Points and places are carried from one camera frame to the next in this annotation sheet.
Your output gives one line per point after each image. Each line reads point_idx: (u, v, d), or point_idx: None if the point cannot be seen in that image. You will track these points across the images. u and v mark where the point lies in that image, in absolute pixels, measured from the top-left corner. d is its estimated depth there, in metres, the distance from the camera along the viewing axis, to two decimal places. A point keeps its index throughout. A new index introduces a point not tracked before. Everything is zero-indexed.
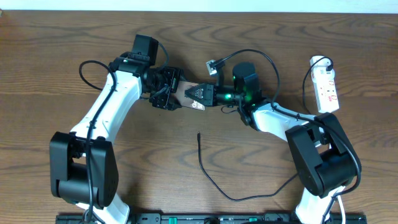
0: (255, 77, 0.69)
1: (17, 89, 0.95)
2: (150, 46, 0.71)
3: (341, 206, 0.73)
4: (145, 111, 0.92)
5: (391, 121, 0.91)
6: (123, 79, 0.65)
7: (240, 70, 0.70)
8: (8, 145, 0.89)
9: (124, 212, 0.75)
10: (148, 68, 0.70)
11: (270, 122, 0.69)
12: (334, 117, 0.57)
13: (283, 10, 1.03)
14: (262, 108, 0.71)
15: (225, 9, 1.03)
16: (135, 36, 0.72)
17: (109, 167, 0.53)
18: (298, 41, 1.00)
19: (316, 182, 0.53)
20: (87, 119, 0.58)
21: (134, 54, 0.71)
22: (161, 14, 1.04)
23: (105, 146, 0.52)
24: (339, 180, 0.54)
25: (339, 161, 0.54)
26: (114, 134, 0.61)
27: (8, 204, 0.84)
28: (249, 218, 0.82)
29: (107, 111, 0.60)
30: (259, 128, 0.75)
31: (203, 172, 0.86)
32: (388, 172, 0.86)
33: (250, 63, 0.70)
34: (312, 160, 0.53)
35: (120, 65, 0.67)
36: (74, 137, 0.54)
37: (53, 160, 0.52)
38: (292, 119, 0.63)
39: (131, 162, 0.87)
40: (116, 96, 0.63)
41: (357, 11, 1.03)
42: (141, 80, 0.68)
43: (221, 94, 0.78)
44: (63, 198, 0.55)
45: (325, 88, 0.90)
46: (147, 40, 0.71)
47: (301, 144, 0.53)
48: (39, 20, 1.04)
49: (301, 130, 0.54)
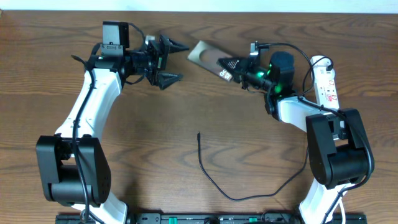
0: (290, 71, 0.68)
1: (17, 89, 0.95)
2: (120, 35, 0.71)
3: (342, 206, 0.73)
4: (145, 111, 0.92)
5: (391, 121, 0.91)
6: (101, 76, 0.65)
7: (278, 61, 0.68)
8: (7, 145, 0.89)
9: (123, 211, 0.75)
10: (124, 62, 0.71)
11: (291, 111, 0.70)
12: (358, 112, 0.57)
13: (282, 10, 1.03)
14: (288, 99, 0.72)
15: (225, 9, 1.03)
16: (103, 25, 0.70)
17: (99, 163, 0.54)
18: (298, 41, 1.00)
19: (326, 170, 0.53)
20: (69, 119, 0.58)
21: (106, 45, 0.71)
22: (161, 14, 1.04)
23: (92, 143, 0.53)
24: (349, 173, 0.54)
25: (353, 155, 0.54)
26: (100, 129, 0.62)
27: (7, 205, 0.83)
28: (250, 218, 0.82)
29: (89, 109, 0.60)
30: (281, 119, 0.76)
31: (202, 172, 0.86)
32: (388, 172, 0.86)
33: (290, 55, 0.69)
34: (324, 150, 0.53)
35: (96, 63, 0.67)
36: (60, 139, 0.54)
37: (41, 165, 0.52)
38: (315, 109, 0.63)
39: (131, 162, 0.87)
40: (96, 93, 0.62)
41: (357, 10, 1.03)
42: (119, 74, 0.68)
43: (254, 73, 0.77)
44: (57, 201, 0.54)
45: (326, 87, 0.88)
46: (115, 28, 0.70)
47: (319, 131, 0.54)
48: (39, 20, 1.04)
49: (322, 117, 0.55)
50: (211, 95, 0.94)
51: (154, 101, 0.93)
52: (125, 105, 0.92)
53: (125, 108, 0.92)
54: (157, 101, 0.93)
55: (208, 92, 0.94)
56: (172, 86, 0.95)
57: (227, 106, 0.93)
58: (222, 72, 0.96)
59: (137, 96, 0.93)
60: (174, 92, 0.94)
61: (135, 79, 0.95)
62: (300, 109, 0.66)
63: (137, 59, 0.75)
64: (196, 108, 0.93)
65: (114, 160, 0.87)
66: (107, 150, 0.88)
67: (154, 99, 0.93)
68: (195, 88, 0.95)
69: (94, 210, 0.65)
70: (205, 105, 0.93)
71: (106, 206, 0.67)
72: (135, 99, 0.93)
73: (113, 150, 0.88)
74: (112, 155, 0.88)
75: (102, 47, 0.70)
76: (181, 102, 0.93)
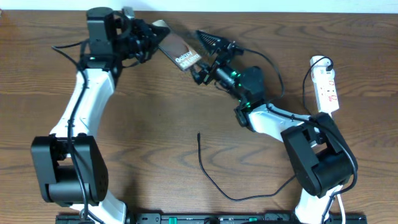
0: (262, 89, 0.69)
1: (17, 89, 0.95)
2: (107, 32, 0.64)
3: (342, 206, 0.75)
4: (143, 112, 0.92)
5: (391, 122, 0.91)
6: (92, 76, 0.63)
7: (250, 81, 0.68)
8: (7, 145, 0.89)
9: (122, 210, 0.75)
10: (117, 60, 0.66)
11: (265, 123, 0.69)
12: (329, 116, 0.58)
13: (282, 10, 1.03)
14: (257, 110, 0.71)
15: (224, 9, 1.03)
16: (87, 22, 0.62)
17: (96, 162, 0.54)
18: (298, 41, 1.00)
19: (313, 182, 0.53)
20: (64, 119, 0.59)
21: (93, 42, 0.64)
22: (161, 14, 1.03)
23: (87, 141, 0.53)
24: (336, 178, 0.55)
25: (334, 161, 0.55)
26: (94, 127, 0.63)
27: (7, 205, 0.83)
28: (249, 218, 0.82)
29: (84, 108, 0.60)
30: (255, 129, 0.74)
31: (202, 172, 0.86)
32: (388, 172, 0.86)
33: (259, 71, 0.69)
34: (310, 160, 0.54)
35: (89, 63, 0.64)
36: (55, 139, 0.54)
37: (37, 166, 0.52)
38: (288, 121, 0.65)
39: (131, 162, 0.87)
40: (89, 93, 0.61)
41: (357, 10, 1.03)
42: (112, 74, 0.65)
43: (226, 71, 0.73)
44: (56, 201, 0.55)
45: (325, 88, 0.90)
46: (101, 23, 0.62)
47: (300, 142, 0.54)
48: (38, 20, 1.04)
49: (296, 130, 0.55)
50: (211, 95, 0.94)
51: (154, 101, 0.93)
52: (125, 106, 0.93)
53: (126, 109, 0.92)
54: (156, 101, 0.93)
55: (208, 92, 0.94)
56: (171, 87, 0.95)
57: (227, 106, 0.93)
58: (178, 59, 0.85)
59: (137, 97, 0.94)
60: (174, 93, 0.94)
61: (130, 63, 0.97)
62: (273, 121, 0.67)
63: (129, 47, 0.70)
64: (195, 109, 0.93)
65: (114, 160, 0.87)
66: (106, 150, 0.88)
67: (154, 99, 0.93)
68: (194, 88, 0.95)
69: (93, 210, 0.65)
70: (205, 105, 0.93)
71: (105, 206, 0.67)
72: (135, 101, 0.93)
73: (112, 150, 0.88)
74: (113, 155, 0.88)
75: (89, 44, 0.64)
76: (181, 102, 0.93)
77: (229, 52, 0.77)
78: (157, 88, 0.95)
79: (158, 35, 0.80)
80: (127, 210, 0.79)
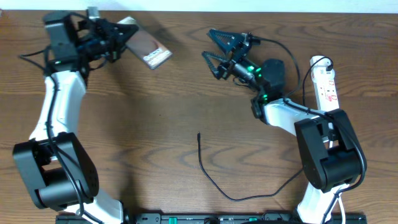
0: (283, 82, 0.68)
1: (17, 89, 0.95)
2: (68, 33, 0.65)
3: (341, 206, 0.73)
4: (144, 111, 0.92)
5: (391, 122, 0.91)
6: (63, 77, 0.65)
7: (272, 75, 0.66)
8: (7, 145, 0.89)
9: (119, 208, 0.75)
10: (83, 60, 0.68)
11: (278, 115, 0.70)
12: (345, 113, 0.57)
13: (283, 10, 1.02)
14: (274, 102, 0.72)
15: (224, 9, 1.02)
16: (46, 27, 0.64)
17: (82, 158, 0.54)
18: (298, 41, 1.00)
19: (320, 175, 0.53)
20: (41, 123, 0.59)
21: (56, 46, 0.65)
22: (161, 14, 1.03)
23: (69, 138, 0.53)
24: (343, 175, 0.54)
25: (343, 157, 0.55)
26: (74, 126, 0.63)
27: (7, 205, 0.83)
28: (249, 218, 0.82)
29: (60, 109, 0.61)
30: (269, 122, 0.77)
31: (202, 172, 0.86)
32: (388, 172, 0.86)
33: (281, 65, 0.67)
34: (319, 153, 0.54)
35: (56, 67, 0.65)
36: (36, 143, 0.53)
37: (22, 172, 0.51)
38: (303, 113, 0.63)
39: (130, 162, 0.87)
40: (61, 95, 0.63)
41: (358, 10, 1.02)
42: (79, 74, 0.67)
43: (243, 67, 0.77)
44: (49, 206, 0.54)
45: (325, 88, 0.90)
46: (60, 27, 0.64)
47: (311, 135, 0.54)
48: (38, 20, 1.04)
49: (311, 122, 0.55)
50: (211, 95, 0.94)
51: (153, 101, 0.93)
52: (124, 105, 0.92)
53: (126, 109, 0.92)
54: (155, 101, 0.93)
55: (208, 92, 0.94)
56: (171, 87, 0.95)
57: (227, 107, 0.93)
58: (147, 58, 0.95)
59: (137, 97, 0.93)
60: (174, 93, 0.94)
61: (97, 65, 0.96)
62: (287, 113, 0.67)
63: (92, 48, 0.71)
64: (196, 108, 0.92)
65: (114, 160, 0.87)
66: (106, 150, 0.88)
67: (154, 99, 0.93)
68: (195, 88, 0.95)
69: (90, 210, 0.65)
70: (205, 105, 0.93)
71: (102, 206, 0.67)
72: (135, 100, 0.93)
73: (112, 150, 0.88)
74: (113, 155, 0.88)
75: (52, 48, 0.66)
76: (181, 102, 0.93)
77: (243, 48, 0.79)
78: (157, 88, 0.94)
79: (125, 34, 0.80)
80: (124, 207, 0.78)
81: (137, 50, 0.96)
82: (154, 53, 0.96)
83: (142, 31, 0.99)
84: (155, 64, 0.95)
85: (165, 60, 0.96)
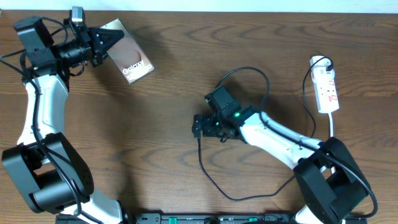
0: (224, 91, 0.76)
1: (17, 89, 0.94)
2: (42, 38, 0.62)
3: None
4: (144, 112, 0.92)
5: (391, 122, 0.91)
6: (43, 80, 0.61)
7: (219, 99, 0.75)
8: (9, 145, 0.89)
9: (117, 206, 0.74)
10: (62, 63, 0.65)
11: (263, 139, 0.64)
12: (340, 142, 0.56)
13: (283, 10, 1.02)
14: (250, 124, 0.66)
15: (224, 9, 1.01)
16: (17, 34, 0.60)
17: (76, 162, 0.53)
18: (298, 41, 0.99)
19: (331, 216, 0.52)
20: (27, 127, 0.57)
21: (31, 52, 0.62)
22: (160, 14, 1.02)
23: (58, 138, 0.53)
24: (351, 206, 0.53)
25: (347, 189, 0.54)
26: (61, 126, 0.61)
27: (7, 205, 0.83)
28: (250, 218, 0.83)
29: (44, 111, 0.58)
30: (247, 142, 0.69)
31: (202, 172, 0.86)
32: (388, 172, 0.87)
33: (222, 88, 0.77)
34: (325, 195, 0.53)
35: (36, 73, 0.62)
36: (25, 147, 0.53)
37: (14, 178, 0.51)
38: (295, 147, 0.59)
39: (130, 162, 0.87)
40: (43, 99, 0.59)
41: (359, 10, 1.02)
42: (61, 78, 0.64)
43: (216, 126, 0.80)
44: (45, 210, 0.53)
45: (325, 88, 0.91)
46: (33, 32, 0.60)
47: (313, 180, 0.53)
48: None
49: (310, 166, 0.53)
50: None
51: (153, 101, 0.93)
52: (125, 106, 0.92)
53: (126, 109, 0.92)
54: (155, 101, 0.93)
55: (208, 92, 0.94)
56: (172, 87, 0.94)
57: None
58: (125, 71, 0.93)
59: (138, 97, 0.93)
60: (174, 93, 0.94)
61: (77, 71, 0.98)
62: (273, 141, 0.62)
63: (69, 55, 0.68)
64: (196, 108, 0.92)
65: (114, 160, 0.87)
66: (106, 150, 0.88)
67: (153, 99, 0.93)
68: (194, 88, 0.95)
69: (87, 210, 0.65)
70: (206, 105, 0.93)
71: (99, 206, 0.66)
72: (136, 100, 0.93)
73: (112, 150, 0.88)
74: (113, 155, 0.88)
75: (28, 56, 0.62)
76: (181, 102, 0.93)
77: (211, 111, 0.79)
78: (157, 88, 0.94)
79: (107, 43, 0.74)
80: (122, 206, 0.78)
81: (117, 60, 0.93)
82: (135, 65, 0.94)
83: (128, 38, 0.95)
84: (134, 79, 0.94)
85: (146, 73, 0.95)
